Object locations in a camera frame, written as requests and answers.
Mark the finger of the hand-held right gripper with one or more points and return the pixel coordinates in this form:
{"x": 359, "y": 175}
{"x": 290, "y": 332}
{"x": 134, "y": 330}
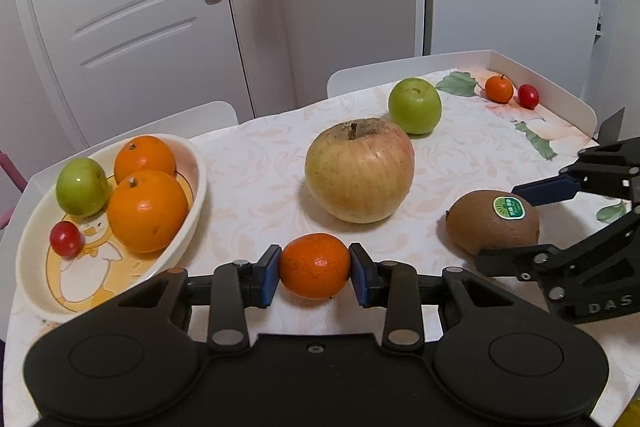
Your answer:
{"x": 505, "y": 259}
{"x": 550, "y": 189}

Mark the brown kiwi with green sticker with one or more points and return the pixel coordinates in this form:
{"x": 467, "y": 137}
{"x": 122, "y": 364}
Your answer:
{"x": 480, "y": 227}

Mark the floral tablecloth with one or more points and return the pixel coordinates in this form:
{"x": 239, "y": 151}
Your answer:
{"x": 250, "y": 187}

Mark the red cherry tomato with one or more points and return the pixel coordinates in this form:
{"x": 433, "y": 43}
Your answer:
{"x": 528, "y": 97}
{"x": 66, "y": 238}

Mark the large yellow-red apple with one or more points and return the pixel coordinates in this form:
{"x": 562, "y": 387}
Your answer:
{"x": 360, "y": 172}

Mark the small tangerine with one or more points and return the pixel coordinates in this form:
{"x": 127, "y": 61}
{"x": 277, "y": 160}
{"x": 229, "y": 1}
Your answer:
{"x": 499, "y": 89}
{"x": 314, "y": 269}

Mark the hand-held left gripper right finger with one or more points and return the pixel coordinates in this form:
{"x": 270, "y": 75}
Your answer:
{"x": 357, "y": 277}

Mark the green apple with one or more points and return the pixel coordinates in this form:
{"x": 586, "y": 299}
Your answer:
{"x": 82, "y": 186}
{"x": 415, "y": 107}

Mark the orange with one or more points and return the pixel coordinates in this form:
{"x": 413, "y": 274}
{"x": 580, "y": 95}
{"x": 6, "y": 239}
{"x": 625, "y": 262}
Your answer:
{"x": 147, "y": 213}
{"x": 145, "y": 159}

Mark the white panelled door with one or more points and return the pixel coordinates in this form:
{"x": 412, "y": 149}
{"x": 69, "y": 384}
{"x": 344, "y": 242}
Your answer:
{"x": 125, "y": 32}

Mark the grey angular object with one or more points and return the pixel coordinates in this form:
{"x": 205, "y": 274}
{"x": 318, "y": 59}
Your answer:
{"x": 614, "y": 127}

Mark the pink cleaning tool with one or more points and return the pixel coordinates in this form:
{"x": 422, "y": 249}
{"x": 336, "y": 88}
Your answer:
{"x": 7, "y": 187}

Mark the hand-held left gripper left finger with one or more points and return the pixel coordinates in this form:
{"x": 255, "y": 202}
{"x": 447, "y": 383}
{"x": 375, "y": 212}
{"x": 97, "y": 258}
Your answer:
{"x": 272, "y": 277}

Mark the cream plate with duck print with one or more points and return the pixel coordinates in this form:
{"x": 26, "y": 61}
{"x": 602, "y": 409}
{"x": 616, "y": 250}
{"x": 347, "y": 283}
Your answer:
{"x": 75, "y": 287}

